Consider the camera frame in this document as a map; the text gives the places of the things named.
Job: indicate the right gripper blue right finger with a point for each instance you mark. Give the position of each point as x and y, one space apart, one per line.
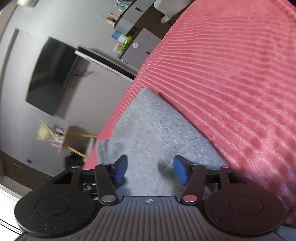
192 176

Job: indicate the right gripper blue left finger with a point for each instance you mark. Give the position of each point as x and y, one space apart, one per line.
107 176

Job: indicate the grey sweatpants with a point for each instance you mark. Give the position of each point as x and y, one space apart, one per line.
150 133

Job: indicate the black clothing pile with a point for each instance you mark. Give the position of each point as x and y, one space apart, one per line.
74 160

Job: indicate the yellow legged side table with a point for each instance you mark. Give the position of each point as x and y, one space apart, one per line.
61 138

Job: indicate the pink ribbed bedspread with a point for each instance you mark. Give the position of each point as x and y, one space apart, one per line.
229 68

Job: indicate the grey dresser cabinet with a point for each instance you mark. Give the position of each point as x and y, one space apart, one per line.
139 48

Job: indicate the blue white box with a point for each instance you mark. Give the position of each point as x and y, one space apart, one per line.
119 36

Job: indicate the grey vanity desk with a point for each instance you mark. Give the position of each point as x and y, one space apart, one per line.
131 15

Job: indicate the white upholstered stool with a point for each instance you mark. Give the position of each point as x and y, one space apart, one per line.
170 8

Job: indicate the wall mounted black television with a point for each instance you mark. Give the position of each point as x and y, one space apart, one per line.
51 75

